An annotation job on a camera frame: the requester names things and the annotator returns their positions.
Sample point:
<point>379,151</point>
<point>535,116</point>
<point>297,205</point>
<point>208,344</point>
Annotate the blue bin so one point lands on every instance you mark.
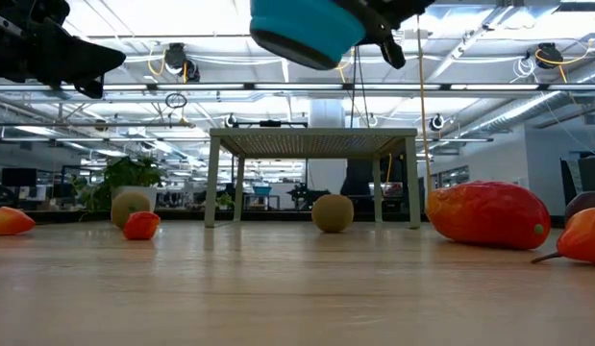
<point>262,190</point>

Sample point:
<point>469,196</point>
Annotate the mint green perforated shelf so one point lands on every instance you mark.
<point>311,132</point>

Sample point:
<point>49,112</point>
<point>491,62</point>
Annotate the black background robot arm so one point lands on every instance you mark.
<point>304,194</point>

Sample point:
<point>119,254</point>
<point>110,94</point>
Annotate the blue grey collapsible bowl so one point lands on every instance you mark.
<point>306,24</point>

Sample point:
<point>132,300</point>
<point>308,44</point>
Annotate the dark partition panel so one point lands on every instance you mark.
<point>592,173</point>

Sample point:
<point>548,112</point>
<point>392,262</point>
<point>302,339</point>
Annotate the white round column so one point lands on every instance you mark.
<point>328,113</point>

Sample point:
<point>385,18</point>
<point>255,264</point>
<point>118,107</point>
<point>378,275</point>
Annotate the black metal table frame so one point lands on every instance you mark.
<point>181,215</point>

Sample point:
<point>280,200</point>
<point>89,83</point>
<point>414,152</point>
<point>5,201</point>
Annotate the small orange pepper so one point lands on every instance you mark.
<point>8,221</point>
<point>585,235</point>

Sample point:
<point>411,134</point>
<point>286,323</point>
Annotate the brown kiwi fruit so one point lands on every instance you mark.
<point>129,204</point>
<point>332,214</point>

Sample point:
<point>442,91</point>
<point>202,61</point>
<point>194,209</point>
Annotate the dark red round fruit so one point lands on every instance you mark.
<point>587,201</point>

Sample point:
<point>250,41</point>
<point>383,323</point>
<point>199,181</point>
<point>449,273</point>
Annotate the black computer monitor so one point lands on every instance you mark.
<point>18,178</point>

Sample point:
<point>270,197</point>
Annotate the orange red mango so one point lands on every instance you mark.
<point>489,216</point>

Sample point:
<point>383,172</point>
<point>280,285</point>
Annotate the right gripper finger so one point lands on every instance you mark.
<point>357,14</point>

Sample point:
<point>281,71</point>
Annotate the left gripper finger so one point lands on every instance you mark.
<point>81,60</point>

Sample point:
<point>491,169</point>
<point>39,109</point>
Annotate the green potted plant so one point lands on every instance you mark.
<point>133,173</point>

